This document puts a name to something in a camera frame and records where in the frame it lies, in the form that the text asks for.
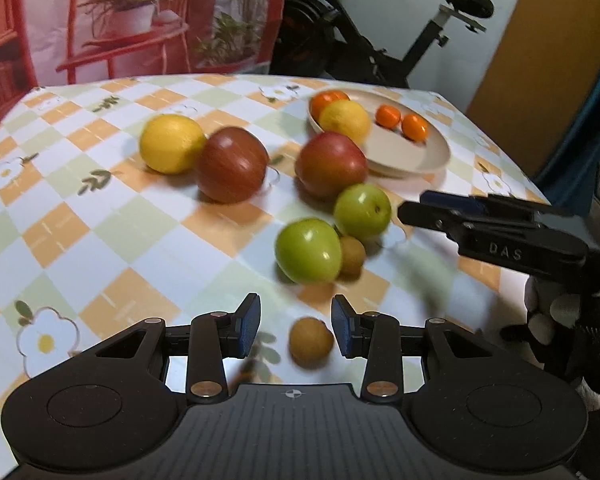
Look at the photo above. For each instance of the brown kiwi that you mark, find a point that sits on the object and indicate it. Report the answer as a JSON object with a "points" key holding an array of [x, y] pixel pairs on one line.
{"points": [[354, 256]]}

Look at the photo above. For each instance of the brown wooden door panel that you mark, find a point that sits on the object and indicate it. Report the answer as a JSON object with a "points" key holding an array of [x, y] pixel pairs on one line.
{"points": [[545, 35]]}

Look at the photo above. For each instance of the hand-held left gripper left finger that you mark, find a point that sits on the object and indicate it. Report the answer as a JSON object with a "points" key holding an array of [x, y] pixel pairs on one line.
{"points": [[249, 325]]}

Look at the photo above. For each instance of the pointed yellow lemon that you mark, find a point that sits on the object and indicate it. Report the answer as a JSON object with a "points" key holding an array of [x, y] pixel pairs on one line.
{"points": [[345, 120]]}

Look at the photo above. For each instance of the checkered flower tablecloth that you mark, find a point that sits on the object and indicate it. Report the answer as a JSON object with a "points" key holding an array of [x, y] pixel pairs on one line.
{"points": [[80, 240]]}

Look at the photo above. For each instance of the black exercise bike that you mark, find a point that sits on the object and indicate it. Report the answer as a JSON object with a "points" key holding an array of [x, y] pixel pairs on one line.
{"points": [[330, 20]]}

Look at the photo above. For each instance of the green apple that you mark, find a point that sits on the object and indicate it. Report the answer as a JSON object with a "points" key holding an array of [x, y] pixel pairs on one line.
{"points": [[307, 252], [362, 210]]}

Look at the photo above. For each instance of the person's right hand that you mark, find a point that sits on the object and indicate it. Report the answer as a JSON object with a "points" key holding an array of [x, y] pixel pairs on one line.
{"points": [[590, 335]]}

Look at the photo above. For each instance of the printed backdrop cloth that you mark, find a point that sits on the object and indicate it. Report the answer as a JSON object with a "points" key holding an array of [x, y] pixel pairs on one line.
{"points": [[40, 35]]}

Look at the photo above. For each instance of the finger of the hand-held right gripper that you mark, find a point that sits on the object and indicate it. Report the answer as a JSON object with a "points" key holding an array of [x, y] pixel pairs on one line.
{"points": [[460, 201], [505, 247]]}

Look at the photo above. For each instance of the teal curtain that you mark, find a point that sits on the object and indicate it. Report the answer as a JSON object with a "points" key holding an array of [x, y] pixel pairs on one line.
{"points": [[595, 125]]}

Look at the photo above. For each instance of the small tangerine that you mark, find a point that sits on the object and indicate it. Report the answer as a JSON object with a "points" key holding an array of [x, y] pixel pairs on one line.
{"points": [[388, 115], [325, 100], [416, 127]]}

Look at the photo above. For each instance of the round yellow lemon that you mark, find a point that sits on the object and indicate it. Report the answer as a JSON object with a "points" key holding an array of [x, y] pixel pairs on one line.
{"points": [[170, 142]]}

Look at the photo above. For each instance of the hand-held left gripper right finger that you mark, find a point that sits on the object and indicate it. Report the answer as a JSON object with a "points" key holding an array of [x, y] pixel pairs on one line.
{"points": [[342, 327]]}

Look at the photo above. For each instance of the brownish red apple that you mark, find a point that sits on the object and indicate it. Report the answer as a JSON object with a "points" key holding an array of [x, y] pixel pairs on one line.
{"points": [[230, 165]]}

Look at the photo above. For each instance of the beige plate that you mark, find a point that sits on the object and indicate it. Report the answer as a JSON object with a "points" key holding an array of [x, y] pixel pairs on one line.
{"points": [[405, 155]]}

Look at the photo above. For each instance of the small brown longan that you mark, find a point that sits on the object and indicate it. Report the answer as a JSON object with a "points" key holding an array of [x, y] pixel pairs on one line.
{"points": [[310, 342]]}

